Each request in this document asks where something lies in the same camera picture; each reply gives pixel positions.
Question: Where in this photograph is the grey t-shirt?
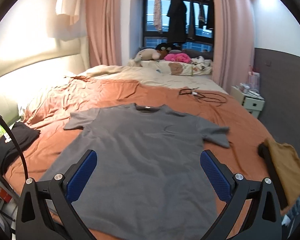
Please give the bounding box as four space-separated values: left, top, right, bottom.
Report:
42 103 229 239

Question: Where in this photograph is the mustard yellow garment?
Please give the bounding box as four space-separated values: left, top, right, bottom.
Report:
258 138 300 210

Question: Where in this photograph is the black garment with print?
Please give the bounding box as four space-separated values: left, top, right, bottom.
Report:
0 122 40 175

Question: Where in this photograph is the orange blanket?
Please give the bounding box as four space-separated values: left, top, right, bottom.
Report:
24 76 270 180

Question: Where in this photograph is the white bedside table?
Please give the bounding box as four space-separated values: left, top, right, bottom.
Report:
230 86 265 119

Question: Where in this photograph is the beige bed sheet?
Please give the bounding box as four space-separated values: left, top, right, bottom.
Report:
79 65 227 94

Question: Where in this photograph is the cream padded headboard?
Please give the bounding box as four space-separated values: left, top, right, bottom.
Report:
0 36 90 123

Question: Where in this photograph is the pink fluffy garment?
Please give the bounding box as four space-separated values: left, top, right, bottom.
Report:
164 53 191 63

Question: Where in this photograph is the pink curtain right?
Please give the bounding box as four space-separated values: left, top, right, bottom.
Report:
212 0 254 92

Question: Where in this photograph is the pink curtain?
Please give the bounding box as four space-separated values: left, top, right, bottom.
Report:
212 0 254 92
85 0 121 67

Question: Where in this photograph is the beige plush toy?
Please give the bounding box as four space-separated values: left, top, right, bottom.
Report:
134 48 161 62

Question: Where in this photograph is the hanging white garment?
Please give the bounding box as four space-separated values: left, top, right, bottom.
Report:
55 0 81 25

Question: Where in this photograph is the hanging black coat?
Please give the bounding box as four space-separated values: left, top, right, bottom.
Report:
167 0 187 44

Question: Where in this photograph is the pink curtain left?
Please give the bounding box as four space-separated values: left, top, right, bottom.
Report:
85 0 121 67

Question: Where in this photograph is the hanging floral garment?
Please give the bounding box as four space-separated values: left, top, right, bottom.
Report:
153 0 162 34

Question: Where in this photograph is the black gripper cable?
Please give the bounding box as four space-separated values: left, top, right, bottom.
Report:
0 104 30 181

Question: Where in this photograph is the black cable on bed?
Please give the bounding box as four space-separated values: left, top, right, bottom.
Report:
179 87 228 107

